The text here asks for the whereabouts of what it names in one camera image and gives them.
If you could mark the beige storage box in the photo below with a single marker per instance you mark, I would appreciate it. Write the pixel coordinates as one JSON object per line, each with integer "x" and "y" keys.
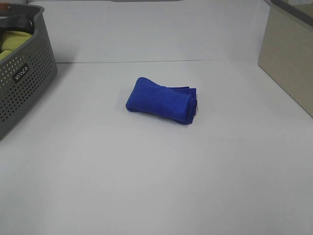
{"x": 287, "y": 49}

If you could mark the grey perforated laundry basket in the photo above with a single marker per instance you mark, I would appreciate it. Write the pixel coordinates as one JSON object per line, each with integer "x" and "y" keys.
{"x": 27, "y": 72}

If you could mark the yellow-green towel in basket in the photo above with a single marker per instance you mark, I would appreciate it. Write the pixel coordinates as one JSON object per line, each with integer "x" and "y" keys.
{"x": 10, "y": 41}

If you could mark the blue microfibre towel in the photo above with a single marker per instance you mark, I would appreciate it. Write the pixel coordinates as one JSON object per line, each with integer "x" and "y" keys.
{"x": 175, "y": 103}

